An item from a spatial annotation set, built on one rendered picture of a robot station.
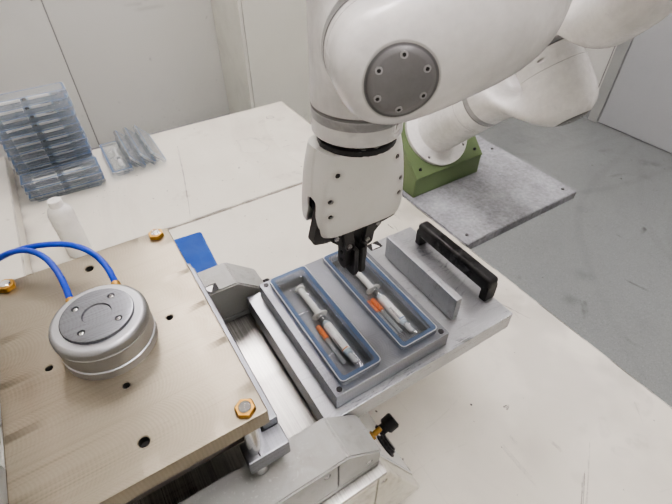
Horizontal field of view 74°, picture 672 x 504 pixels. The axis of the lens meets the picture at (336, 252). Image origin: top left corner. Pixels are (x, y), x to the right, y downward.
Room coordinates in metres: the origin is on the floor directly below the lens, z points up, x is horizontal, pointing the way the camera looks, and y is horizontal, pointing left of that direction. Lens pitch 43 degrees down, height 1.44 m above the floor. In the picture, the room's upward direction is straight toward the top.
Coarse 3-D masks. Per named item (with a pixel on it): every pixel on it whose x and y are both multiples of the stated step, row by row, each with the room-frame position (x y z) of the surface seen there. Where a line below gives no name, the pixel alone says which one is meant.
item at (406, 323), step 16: (336, 256) 0.47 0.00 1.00; (336, 272) 0.43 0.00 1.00; (368, 272) 0.43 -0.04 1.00; (352, 288) 0.40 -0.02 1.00; (368, 288) 0.40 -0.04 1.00; (384, 288) 0.40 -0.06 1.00; (368, 304) 0.38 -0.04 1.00; (384, 304) 0.38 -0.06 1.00; (400, 304) 0.38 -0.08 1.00; (384, 320) 0.35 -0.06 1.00; (400, 320) 0.35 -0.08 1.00; (416, 320) 0.35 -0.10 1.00; (400, 336) 0.33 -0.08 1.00; (416, 336) 0.33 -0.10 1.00
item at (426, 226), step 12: (420, 228) 0.53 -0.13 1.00; (432, 228) 0.52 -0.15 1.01; (420, 240) 0.53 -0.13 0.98; (432, 240) 0.51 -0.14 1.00; (444, 240) 0.49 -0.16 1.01; (444, 252) 0.48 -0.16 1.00; (456, 252) 0.47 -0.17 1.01; (456, 264) 0.46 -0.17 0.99; (468, 264) 0.45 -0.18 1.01; (480, 264) 0.44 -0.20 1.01; (468, 276) 0.44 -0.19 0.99; (480, 276) 0.42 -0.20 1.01; (492, 276) 0.42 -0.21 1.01; (492, 288) 0.41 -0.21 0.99
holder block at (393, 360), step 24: (312, 264) 0.46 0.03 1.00; (264, 288) 0.41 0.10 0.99; (336, 288) 0.41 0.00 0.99; (288, 312) 0.37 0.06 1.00; (360, 312) 0.37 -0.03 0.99; (288, 336) 0.35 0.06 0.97; (384, 336) 0.33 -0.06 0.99; (432, 336) 0.33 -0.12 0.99; (312, 360) 0.30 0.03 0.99; (384, 360) 0.30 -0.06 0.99; (408, 360) 0.30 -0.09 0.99; (336, 384) 0.27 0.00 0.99; (360, 384) 0.27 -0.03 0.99
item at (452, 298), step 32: (384, 256) 0.50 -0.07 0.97; (416, 256) 0.50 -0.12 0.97; (416, 288) 0.44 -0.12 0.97; (448, 288) 0.40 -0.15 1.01; (480, 288) 0.44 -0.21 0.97; (256, 320) 0.40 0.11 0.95; (448, 320) 0.38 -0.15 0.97; (480, 320) 0.38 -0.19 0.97; (288, 352) 0.33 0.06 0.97; (448, 352) 0.33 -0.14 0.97; (384, 384) 0.28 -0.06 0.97; (320, 416) 0.25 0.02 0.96
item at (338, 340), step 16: (288, 272) 0.43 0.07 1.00; (304, 272) 0.43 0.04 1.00; (288, 288) 0.40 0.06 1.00; (304, 288) 0.40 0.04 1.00; (320, 288) 0.40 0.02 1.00; (288, 304) 0.38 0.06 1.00; (304, 304) 0.38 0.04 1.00; (320, 304) 0.38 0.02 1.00; (304, 320) 0.35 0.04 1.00; (320, 320) 0.35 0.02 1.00; (336, 320) 0.35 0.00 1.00; (320, 336) 0.33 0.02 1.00; (336, 336) 0.33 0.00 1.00; (352, 336) 0.33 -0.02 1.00; (336, 352) 0.30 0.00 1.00; (352, 352) 0.30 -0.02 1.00; (368, 352) 0.30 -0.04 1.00; (336, 368) 0.28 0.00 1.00; (352, 368) 0.28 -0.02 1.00
